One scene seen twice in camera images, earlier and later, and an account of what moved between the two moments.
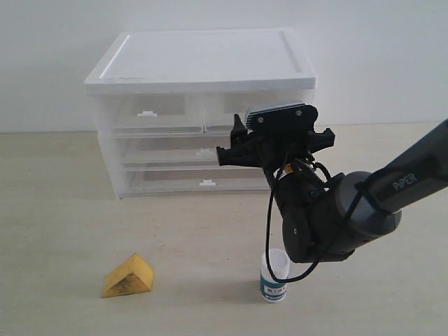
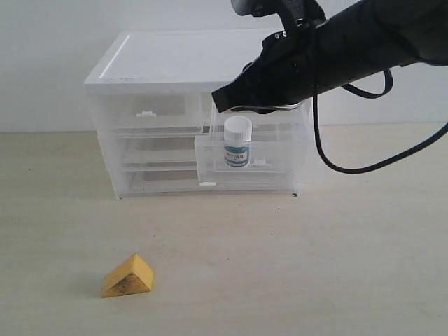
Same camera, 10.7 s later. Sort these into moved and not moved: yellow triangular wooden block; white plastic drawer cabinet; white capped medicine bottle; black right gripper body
Moved: white capped medicine bottle; black right gripper body
Not moved: yellow triangular wooden block; white plastic drawer cabinet
